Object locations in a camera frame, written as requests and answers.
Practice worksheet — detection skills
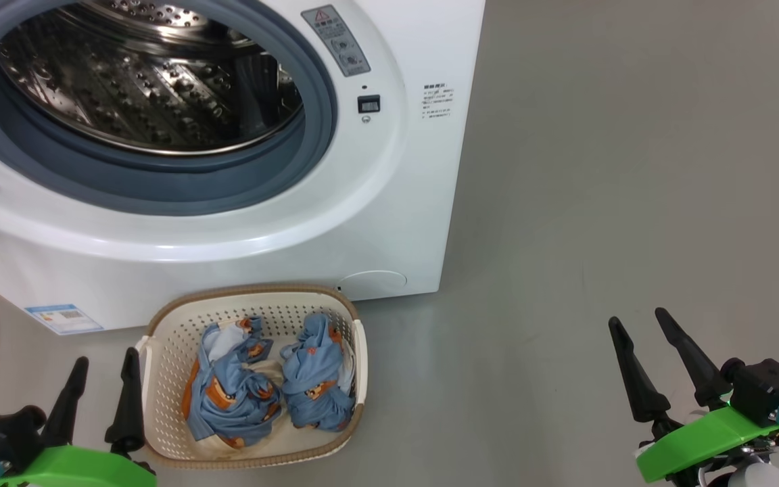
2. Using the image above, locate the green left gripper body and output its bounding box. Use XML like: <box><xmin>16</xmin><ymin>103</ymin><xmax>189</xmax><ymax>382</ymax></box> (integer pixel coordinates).
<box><xmin>0</xmin><ymin>444</ymin><xmax>158</xmax><ymax>487</ymax></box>

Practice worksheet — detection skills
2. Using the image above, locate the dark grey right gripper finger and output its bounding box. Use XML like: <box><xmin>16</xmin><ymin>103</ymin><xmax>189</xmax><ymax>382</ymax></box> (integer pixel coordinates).
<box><xmin>655</xmin><ymin>307</ymin><xmax>732</xmax><ymax>409</ymax></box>
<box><xmin>609</xmin><ymin>316</ymin><xmax>671</xmax><ymax>424</ymax></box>

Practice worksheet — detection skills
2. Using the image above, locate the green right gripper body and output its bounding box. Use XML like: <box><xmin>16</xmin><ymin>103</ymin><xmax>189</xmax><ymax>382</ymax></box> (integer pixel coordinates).
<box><xmin>636</xmin><ymin>404</ymin><xmax>779</xmax><ymax>487</ymax></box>

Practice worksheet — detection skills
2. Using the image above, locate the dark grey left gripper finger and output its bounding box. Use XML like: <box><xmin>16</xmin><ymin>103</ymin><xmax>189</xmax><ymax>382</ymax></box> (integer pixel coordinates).
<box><xmin>104</xmin><ymin>347</ymin><xmax>147</xmax><ymax>454</ymax></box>
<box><xmin>43</xmin><ymin>356</ymin><xmax>91</xmax><ymax>448</ymax></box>

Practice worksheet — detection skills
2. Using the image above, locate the blue bear print garment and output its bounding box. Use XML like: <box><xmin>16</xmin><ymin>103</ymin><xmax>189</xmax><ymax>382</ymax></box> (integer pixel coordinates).
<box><xmin>279</xmin><ymin>312</ymin><xmax>357</xmax><ymax>433</ymax></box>
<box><xmin>182</xmin><ymin>315</ymin><xmax>286</xmax><ymax>450</ymax></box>

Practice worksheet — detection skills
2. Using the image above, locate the white front-load washing machine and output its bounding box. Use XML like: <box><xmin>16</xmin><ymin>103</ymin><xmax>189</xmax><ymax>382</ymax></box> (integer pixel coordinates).
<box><xmin>0</xmin><ymin>0</ymin><xmax>486</xmax><ymax>336</ymax></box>

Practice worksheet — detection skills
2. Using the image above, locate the washing machine drum with laundry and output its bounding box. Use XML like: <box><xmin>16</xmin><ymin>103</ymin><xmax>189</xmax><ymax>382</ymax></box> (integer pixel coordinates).
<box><xmin>0</xmin><ymin>0</ymin><xmax>304</xmax><ymax>156</ymax></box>

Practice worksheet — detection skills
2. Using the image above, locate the cream perforated laundry basket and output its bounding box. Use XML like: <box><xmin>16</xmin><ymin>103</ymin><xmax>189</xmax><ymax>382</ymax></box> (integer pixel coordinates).
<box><xmin>135</xmin><ymin>283</ymin><xmax>369</xmax><ymax>470</ymax></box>

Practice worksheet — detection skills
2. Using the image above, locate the blue white energy label sticker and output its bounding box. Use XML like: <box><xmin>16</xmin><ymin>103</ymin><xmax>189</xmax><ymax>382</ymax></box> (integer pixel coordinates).
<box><xmin>24</xmin><ymin>303</ymin><xmax>105</xmax><ymax>336</ymax></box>

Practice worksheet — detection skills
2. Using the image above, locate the round white filter cover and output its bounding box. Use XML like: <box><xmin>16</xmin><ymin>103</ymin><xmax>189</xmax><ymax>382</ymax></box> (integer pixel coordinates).
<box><xmin>337</xmin><ymin>270</ymin><xmax>408</xmax><ymax>301</ymax></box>

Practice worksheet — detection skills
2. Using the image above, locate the grey warning sticker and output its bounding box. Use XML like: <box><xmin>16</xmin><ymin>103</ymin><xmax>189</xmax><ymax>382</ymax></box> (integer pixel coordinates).
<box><xmin>300</xmin><ymin>5</ymin><xmax>372</xmax><ymax>78</ymax></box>

